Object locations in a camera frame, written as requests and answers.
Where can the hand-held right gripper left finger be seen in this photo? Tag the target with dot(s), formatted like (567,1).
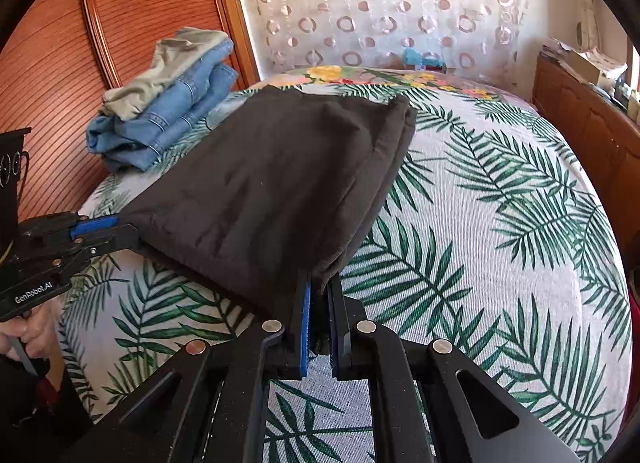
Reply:
(305,328)

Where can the stack of papers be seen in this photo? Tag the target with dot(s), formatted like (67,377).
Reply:
(557,49)

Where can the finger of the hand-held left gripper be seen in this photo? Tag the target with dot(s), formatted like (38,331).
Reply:
(95,227)
(115,240)

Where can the white patterned paper bag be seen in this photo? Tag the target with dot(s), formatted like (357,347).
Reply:
(607,59)

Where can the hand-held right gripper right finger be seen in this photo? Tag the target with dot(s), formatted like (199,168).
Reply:
(338,338)

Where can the blue plastic bag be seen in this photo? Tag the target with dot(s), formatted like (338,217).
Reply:
(412,57)

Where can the blue jeans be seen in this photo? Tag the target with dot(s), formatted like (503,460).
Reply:
(170,128)

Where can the black pants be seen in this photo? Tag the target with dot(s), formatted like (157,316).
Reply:
(275,183)

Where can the person's left hand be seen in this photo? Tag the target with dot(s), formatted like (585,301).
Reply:
(15,338)

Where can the olive green pants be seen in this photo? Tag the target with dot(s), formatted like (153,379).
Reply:
(150,78)

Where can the bed with leaf-print sheet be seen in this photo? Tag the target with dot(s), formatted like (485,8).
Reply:
(475,223)

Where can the sheer circle-patterned curtain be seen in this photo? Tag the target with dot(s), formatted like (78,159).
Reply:
(380,3)

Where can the tied pale window curtain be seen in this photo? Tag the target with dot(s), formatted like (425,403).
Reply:
(589,8)

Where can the open cardboard box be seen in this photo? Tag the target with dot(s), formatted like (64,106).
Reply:
(585,68)

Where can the person's dark clothing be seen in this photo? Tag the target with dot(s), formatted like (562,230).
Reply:
(30,418)

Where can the floral pillow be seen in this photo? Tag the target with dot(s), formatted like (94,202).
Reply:
(360,75)

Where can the long wooden cabinet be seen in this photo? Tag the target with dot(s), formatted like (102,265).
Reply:
(590,123)

